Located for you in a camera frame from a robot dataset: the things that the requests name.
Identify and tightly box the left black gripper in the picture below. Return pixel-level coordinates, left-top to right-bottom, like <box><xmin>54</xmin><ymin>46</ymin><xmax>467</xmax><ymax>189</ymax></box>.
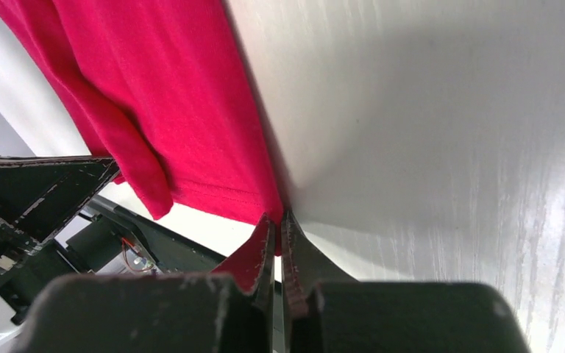
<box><xmin>0</xmin><ymin>156</ymin><xmax>119</xmax><ymax>324</ymax></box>

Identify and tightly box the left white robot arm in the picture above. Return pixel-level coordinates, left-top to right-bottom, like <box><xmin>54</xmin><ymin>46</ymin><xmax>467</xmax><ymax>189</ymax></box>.
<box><xmin>0</xmin><ymin>156</ymin><xmax>118</xmax><ymax>345</ymax></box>

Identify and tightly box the crimson red t shirt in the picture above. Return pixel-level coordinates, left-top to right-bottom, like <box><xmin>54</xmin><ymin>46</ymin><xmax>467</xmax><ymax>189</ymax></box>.
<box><xmin>0</xmin><ymin>0</ymin><xmax>285</xmax><ymax>257</ymax></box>

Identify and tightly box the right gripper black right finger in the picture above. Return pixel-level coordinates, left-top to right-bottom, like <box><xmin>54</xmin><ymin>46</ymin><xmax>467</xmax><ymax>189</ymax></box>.
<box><xmin>280</xmin><ymin>211</ymin><xmax>529</xmax><ymax>352</ymax></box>

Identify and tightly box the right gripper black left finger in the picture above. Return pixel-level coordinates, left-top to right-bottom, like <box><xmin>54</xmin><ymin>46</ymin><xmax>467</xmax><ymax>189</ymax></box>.
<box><xmin>13</xmin><ymin>215</ymin><xmax>276</xmax><ymax>352</ymax></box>

